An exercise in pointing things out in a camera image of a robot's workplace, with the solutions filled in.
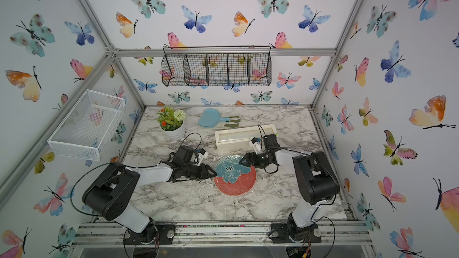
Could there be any clear plastic wrap sheet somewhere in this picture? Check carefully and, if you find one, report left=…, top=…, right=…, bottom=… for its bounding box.
left=209, top=152, right=261, bottom=199

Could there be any red plate with teal flower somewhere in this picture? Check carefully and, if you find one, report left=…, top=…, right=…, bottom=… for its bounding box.
left=213, top=155, right=258, bottom=197

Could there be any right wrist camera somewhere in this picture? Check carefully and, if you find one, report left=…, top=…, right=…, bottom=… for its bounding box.
left=249, top=137, right=262, bottom=155

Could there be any potted plant in white pot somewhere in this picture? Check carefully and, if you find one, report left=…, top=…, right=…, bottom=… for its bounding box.
left=157, top=106, right=186, bottom=140

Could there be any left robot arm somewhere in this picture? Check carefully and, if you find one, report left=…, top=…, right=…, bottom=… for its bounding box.
left=82, top=146, right=217, bottom=245

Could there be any black wire wall basket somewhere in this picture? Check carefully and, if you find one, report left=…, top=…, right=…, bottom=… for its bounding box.
left=160, top=45, right=272, bottom=87

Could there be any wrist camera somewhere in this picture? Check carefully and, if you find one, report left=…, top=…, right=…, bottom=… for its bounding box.
left=249, top=137, right=262, bottom=155
left=197, top=148, right=209, bottom=165

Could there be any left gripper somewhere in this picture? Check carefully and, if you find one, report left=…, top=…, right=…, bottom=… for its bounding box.
left=182, top=164, right=218, bottom=180

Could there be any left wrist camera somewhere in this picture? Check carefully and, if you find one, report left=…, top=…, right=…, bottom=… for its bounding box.
left=197, top=148, right=209, bottom=165

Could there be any white mesh wall basket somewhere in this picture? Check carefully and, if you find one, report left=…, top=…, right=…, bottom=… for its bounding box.
left=47, top=90, right=125, bottom=161

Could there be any teal hand mirror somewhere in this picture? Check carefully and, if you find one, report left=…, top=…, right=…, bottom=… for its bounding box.
left=198, top=109, right=231, bottom=129

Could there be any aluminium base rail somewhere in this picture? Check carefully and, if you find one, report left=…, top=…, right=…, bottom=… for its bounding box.
left=72, top=220, right=373, bottom=248

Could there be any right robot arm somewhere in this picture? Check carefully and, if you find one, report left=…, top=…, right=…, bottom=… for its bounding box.
left=239, top=134, right=339, bottom=244

